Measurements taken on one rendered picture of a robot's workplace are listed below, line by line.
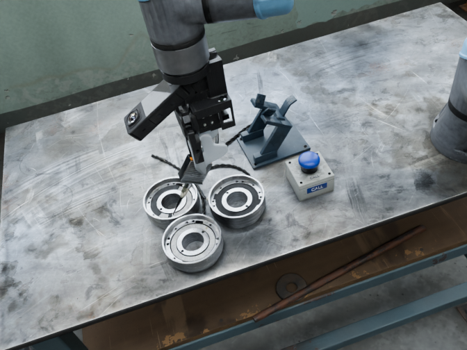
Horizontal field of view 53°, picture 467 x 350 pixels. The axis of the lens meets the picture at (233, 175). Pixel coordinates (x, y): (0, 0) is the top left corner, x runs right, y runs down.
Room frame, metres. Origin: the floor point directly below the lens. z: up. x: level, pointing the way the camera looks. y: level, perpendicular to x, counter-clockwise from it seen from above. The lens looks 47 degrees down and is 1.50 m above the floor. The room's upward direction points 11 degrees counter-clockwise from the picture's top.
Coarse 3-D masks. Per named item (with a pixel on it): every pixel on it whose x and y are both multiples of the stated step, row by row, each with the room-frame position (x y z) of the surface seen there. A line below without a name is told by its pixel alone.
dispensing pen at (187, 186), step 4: (188, 156) 0.58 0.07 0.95; (184, 160) 0.58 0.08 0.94; (188, 160) 0.57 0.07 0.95; (184, 164) 0.57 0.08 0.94; (188, 164) 0.57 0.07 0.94; (184, 168) 0.57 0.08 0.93; (180, 172) 0.57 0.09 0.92; (184, 172) 0.56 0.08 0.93; (180, 176) 0.57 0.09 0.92; (184, 184) 0.57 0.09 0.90; (188, 184) 0.56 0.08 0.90; (184, 188) 0.56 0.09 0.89; (188, 188) 0.56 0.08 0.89; (184, 192) 0.56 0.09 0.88; (180, 196) 0.56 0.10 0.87; (184, 196) 0.56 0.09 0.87; (180, 200) 0.56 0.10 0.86; (176, 208) 0.56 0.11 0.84
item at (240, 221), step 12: (228, 180) 0.61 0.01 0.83; (240, 180) 0.61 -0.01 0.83; (252, 180) 0.60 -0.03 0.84; (216, 192) 0.59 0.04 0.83; (228, 192) 0.59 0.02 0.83; (240, 192) 0.58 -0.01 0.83; (264, 192) 0.56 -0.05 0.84; (228, 204) 0.57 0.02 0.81; (264, 204) 0.54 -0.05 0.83; (216, 216) 0.54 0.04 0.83; (228, 216) 0.52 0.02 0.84; (240, 216) 0.52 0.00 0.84; (252, 216) 0.52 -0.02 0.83
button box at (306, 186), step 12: (288, 168) 0.60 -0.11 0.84; (300, 168) 0.60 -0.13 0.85; (324, 168) 0.59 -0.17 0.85; (288, 180) 0.61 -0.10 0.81; (300, 180) 0.57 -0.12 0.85; (312, 180) 0.56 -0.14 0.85; (324, 180) 0.56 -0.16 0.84; (300, 192) 0.55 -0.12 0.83; (312, 192) 0.56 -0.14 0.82; (324, 192) 0.56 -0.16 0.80
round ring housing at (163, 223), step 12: (168, 180) 0.64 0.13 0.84; (180, 180) 0.64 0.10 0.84; (168, 192) 0.62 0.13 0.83; (180, 192) 0.61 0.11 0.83; (192, 192) 0.60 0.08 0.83; (144, 204) 0.59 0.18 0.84; (168, 204) 0.61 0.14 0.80; (180, 204) 0.58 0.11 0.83; (192, 204) 0.56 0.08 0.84; (156, 216) 0.56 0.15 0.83; (180, 216) 0.54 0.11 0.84
